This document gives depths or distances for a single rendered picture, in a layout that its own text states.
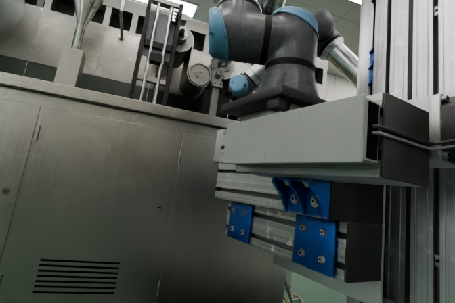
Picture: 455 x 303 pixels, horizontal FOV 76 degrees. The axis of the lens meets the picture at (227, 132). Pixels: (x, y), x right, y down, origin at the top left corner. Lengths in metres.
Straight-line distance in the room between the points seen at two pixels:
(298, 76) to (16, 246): 1.01
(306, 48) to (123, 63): 1.33
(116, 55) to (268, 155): 1.55
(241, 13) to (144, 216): 0.78
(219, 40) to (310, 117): 0.39
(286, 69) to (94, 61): 1.37
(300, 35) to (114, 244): 0.91
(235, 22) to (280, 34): 0.10
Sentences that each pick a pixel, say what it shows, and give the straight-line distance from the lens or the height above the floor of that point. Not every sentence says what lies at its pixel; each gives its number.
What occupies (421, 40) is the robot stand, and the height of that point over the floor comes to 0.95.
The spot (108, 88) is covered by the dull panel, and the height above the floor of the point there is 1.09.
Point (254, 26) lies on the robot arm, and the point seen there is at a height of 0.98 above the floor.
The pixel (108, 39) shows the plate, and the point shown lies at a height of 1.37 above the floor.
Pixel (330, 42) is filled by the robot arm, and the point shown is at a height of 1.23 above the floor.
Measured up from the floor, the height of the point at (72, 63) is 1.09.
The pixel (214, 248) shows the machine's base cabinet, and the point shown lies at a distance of 1.23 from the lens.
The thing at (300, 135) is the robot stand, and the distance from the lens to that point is 0.36.
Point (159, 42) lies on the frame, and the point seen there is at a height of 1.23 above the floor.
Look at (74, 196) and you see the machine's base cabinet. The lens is 1.16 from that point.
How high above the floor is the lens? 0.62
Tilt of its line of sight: 11 degrees up
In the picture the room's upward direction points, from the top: 8 degrees clockwise
